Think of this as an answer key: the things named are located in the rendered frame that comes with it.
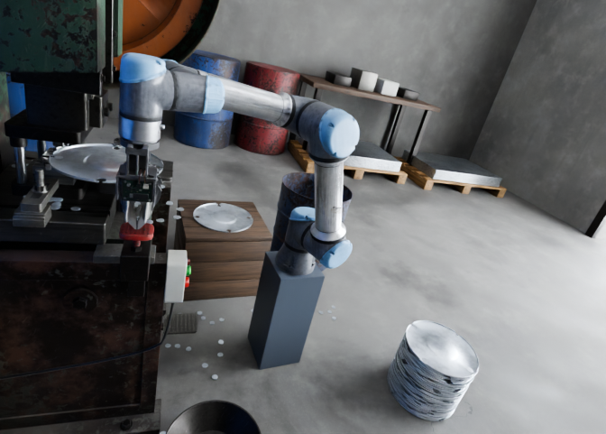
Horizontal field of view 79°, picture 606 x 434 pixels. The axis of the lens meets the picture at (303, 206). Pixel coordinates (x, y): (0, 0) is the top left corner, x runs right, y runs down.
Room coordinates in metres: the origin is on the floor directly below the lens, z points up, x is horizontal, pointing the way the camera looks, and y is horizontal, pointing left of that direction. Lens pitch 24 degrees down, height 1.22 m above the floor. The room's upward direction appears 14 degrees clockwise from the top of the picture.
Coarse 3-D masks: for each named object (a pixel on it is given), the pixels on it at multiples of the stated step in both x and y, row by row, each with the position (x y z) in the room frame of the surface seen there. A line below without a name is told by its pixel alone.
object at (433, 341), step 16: (416, 336) 1.21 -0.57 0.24; (432, 336) 1.23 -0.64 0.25; (448, 336) 1.26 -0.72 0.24; (416, 352) 1.12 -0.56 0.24; (432, 352) 1.14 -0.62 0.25; (448, 352) 1.15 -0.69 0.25; (464, 352) 1.19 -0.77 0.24; (432, 368) 1.05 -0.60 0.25; (448, 368) 1.07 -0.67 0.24; (464, 368) 1.09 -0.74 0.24
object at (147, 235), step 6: (120, 228) 0.69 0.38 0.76; (126, 228) 0.69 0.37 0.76; (132, 228) 0.70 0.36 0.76; (144, 228) 0.71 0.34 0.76; (150, 228) 0.71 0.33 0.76; (120, 234) 0.67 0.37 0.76; (126, 234) 0.67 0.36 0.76; (132, 234) 0.68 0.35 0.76; (138, 234) 0.68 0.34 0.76; (144, 234) 0.69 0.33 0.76; (150, 234) 0.69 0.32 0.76; (132, 240) 0.67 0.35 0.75; (138, 240) 0.68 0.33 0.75; (144, 240) 0.68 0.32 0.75
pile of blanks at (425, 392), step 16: (400, 352) 1.17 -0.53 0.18; (400, 368) 1.13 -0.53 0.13; (416, 368) 1.08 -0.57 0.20; (400, 384) 1.11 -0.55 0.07; (416, 384) 1.07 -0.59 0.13; (432, 384) 1.04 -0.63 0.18; (448, 384) 1.03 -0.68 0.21; (464, 384) 1.05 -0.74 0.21; (400, 400) 1.08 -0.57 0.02; (416, 400) 1.05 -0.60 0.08; (432, 400) 1.04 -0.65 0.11; (448, 400) 1.04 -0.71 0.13; (432, 416) 1.04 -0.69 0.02; (448, 416) 1.07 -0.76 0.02
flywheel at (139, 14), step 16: (128, 0) 1.31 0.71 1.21; (144, 0) 1.32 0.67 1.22; (160, 0) 1.34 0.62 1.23; (176, 0) 1.36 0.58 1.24; (192, 0) 1.35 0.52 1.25; (128, 16) 1.31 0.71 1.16; (144, 16) 1.32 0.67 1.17; (160, 16) 1.34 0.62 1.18; (176, 16) 1.33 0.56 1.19; (192, 16) 1.35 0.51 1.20; (128, 32) 1.31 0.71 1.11; (144, 32) 1.33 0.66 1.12; (160, 32) 1.31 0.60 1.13; (176, 32) 1.33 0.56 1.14; (128, 48) 1.28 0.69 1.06; (144, 48) 1.30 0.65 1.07; (160, 48) 1.31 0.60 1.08
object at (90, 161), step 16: (80, 144) 1.03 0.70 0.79; (96, 144) 1.07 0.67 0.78; (112, 144) 1.09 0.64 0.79; (64, 160) 0.91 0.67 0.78; (80, 160) 0.94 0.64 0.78; (96, 160) 0.95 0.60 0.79; (112, 160) 0.97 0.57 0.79; (160, 160) 1.07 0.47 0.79; (80, 176) 0.84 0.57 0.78; (96, 176) 0.86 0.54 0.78; (112, 176) 0.88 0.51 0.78
